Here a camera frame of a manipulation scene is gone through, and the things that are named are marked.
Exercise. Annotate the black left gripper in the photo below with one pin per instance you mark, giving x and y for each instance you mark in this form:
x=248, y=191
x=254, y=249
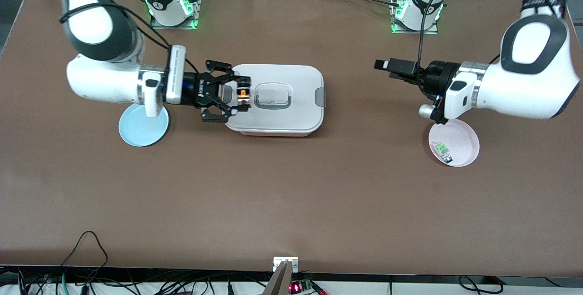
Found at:
x=436, y=76

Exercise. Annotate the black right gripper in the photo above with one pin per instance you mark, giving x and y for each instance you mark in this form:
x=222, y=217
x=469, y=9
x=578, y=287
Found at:
x=199, y=89

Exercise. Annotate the orange and black switch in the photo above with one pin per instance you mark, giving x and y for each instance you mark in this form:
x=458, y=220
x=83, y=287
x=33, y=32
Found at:
x=243, y=94

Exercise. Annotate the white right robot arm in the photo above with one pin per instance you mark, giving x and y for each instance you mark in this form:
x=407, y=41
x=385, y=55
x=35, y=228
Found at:
x=100, y=81

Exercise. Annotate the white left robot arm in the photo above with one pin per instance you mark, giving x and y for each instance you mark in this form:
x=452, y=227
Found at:
x=524, y=90

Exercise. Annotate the white lidded lunch box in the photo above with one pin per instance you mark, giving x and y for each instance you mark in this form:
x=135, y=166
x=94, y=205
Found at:
x=291, y=122

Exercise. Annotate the light blue round plate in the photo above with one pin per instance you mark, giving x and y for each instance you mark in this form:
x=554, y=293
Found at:
x=143, y=131

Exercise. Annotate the pink round plate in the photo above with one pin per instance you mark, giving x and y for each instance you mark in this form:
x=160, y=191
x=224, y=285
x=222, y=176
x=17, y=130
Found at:
x=460, y=144

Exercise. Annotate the circuit board with red display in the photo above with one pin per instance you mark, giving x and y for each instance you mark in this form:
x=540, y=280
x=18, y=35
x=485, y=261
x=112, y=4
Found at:
x=296, y=288

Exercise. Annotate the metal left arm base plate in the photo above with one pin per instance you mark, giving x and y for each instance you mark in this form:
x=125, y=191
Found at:
x=414, y=32

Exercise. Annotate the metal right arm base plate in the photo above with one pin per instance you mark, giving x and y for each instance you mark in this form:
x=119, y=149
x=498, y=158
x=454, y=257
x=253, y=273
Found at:
x=173, y=27

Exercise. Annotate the green and clear switch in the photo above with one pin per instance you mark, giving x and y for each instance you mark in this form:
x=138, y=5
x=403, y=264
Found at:
x=442, y=150

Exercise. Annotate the small white metal bracket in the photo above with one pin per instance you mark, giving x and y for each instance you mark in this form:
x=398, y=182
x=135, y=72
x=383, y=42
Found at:
x=278, y=263

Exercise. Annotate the grey camera mount beam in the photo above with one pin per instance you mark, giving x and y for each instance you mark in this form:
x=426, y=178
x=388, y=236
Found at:
x=280, y=283

